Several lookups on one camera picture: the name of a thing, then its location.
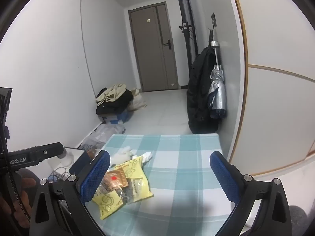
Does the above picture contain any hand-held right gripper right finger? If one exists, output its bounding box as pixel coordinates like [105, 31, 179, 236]
[210, 151, 293, 236]

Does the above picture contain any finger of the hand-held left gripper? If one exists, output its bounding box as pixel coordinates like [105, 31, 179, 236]
[37, 142, 65, 163]

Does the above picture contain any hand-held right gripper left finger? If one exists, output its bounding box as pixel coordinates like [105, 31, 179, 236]
[30, 150, 111, 236]

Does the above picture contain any orange snack wrapper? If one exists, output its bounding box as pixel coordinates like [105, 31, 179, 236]
[105, 169, 129, 190]

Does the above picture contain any small yellow snack packet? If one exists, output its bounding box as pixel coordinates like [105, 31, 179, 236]
[92, 190, 124, 220]

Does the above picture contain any thick white foam block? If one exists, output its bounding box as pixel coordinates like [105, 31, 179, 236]
[111, 152, 132, 166]

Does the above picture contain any large yellow snack packet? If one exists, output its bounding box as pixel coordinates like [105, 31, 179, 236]
[122, 156, 153, 204]

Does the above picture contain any person's left hand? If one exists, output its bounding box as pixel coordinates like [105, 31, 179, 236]
[0, 168, 37, 228]

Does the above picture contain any white plastic cup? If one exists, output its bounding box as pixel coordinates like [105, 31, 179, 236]
[57, 149, 75, 169]

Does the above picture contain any teal checked tablecloth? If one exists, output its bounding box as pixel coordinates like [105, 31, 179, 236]
[84, 133, 249, 236]

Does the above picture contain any grey plastic parcel bag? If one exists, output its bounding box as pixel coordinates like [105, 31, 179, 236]
[81, 124, 126, 150]

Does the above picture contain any blue cardboard box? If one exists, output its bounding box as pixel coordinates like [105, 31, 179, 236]
[98, 110, 131, 125]

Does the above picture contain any pile of clothes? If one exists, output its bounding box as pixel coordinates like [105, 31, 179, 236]
[96, 90, 134, 116]

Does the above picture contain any beige garment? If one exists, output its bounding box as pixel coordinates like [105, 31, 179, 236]
[95, 84, 127, 104]

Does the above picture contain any silver folded umbrella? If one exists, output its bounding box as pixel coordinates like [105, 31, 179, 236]
[207, 29, 227, 119]

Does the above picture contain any white cloth bag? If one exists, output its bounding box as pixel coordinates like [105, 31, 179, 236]
[127, 88, 148, 112]

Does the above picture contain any black backpack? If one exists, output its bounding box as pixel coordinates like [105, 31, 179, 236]
[186, 47, 222, 134]

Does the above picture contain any white wardrobe with gold trim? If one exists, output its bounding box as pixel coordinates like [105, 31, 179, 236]
[228, 0, 315, 177]

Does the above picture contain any brown room door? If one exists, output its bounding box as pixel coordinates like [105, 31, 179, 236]
[128, 2, 179, 92]

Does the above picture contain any black framed glass door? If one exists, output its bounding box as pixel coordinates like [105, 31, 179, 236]
[173, 0, 198, 57]

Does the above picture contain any tangle of thin cables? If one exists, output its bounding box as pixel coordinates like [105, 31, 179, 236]
[47, 167, 72, 183]

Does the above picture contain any black braided cable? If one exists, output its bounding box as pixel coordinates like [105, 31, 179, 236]
[0, 118, 31, 223]

